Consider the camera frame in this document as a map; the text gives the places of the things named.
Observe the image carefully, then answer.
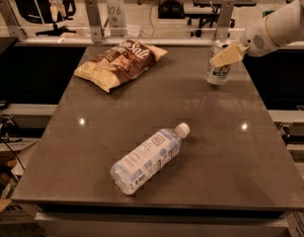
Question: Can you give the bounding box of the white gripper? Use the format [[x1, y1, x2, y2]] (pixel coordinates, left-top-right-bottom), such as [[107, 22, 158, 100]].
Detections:
[[209, 23, 277, 68]]

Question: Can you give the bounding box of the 7up soda can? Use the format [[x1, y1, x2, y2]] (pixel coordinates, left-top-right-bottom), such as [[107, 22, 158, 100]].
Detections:
[[206, 39, 231, 85]]

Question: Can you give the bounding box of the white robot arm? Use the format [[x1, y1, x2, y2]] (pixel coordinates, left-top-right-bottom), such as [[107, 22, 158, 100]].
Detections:
[[209, 0, 304, 68]]

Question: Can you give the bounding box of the clear plastic water bottle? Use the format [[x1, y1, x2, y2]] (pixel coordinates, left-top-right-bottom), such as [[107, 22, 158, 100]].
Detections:
[[111, 122, 190, 196]]

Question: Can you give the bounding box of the green plastic bin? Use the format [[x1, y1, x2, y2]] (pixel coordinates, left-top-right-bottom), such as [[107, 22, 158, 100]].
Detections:
[[263, 10, 275, 17]]

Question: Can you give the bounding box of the black desk in background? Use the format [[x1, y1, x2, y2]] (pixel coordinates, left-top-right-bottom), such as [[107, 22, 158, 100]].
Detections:
[[187, 0, 257, 38]]

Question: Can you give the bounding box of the brown chip bag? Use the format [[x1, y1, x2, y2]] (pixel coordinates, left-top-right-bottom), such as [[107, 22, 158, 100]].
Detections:
[[74, 39, 168, 93]]

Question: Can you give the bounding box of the white numbered pillar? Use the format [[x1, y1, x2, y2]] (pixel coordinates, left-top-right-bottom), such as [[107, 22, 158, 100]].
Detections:
[[106, 0, 127, 37]]

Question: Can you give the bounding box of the right metal bracket post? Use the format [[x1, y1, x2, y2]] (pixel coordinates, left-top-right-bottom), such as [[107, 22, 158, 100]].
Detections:
[[215, 0, 235, 40]]

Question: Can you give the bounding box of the metal bracket post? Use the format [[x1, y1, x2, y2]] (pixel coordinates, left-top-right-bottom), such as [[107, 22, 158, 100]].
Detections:
[[0, 0, 27, 41], [215, 0, 235, 40], [85, 0, 104, 43]]

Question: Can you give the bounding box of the middle metal bracket post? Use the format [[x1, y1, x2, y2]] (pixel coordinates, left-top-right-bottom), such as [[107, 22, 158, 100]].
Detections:
[[85, 0, 104, 43]]

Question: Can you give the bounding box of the left metal bracket post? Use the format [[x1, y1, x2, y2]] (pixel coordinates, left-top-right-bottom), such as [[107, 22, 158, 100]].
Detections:
[[0, 0, 27, 41]]

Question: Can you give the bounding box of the black cable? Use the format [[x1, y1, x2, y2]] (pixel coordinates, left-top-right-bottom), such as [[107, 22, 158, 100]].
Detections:
[[0, 107, 27, 172]]

